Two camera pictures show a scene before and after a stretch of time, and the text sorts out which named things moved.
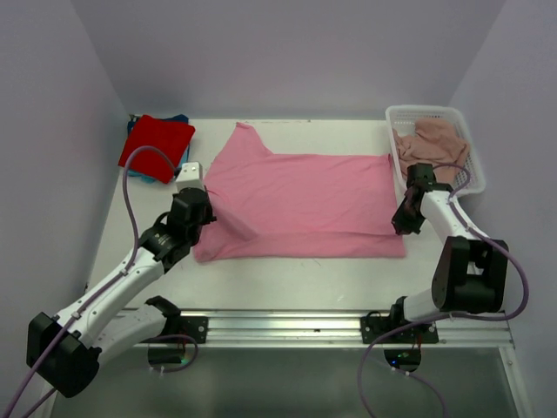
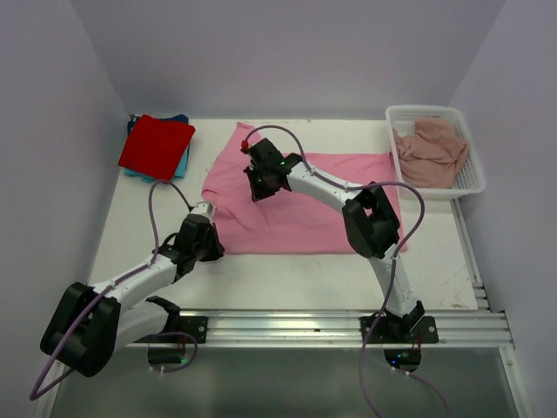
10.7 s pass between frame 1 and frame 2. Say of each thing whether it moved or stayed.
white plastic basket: stayed
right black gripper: moved
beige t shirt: stayed
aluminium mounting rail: stayed
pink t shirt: stayed
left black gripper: moved
